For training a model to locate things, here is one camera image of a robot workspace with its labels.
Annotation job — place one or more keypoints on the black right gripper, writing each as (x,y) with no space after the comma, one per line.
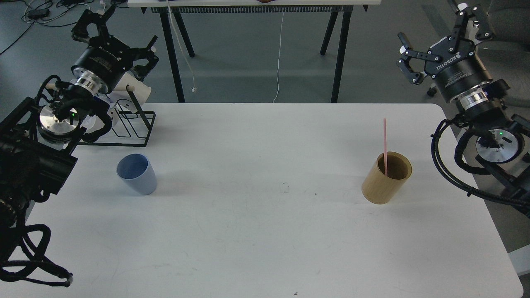
(457,68)

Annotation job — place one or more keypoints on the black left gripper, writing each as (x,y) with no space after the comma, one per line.
(101,64)

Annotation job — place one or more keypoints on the pink chopstick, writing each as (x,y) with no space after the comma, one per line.
(385,147)

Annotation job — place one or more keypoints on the blue plastic cup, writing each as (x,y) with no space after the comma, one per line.
(136,171)

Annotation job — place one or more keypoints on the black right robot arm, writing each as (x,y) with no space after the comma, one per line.
(489,138)

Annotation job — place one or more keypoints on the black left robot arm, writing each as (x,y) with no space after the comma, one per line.
(39,136)

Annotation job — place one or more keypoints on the cream mug on rack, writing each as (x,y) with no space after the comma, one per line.
(129,83)

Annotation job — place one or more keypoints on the grey office chair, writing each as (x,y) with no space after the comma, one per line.
(507,55)

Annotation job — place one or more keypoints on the white mug on rack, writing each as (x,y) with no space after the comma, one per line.
(114,100)

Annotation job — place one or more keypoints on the bamboo cylinder holder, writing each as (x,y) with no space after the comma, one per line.
(386,177)

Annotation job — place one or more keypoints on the black wire mug rack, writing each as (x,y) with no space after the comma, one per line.
(132,129)

